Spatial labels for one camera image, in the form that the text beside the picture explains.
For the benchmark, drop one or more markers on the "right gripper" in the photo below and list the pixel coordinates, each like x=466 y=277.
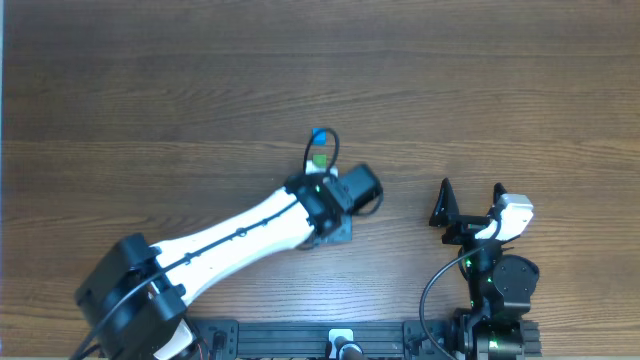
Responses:
x=462 y=230

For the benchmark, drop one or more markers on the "green cube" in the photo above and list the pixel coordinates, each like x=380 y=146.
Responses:
x=319 y=161

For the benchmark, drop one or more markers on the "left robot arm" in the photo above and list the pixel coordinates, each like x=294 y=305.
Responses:
x=240 y=240

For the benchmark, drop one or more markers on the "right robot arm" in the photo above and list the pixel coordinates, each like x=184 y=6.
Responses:
x=515 y=280

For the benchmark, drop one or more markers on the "blue cube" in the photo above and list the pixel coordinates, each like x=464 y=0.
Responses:
x=318 y=136

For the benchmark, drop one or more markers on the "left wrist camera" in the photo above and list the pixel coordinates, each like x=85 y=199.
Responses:
x=320 y=172

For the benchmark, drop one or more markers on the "mounting rail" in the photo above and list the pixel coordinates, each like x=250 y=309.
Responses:
x=290 y=340

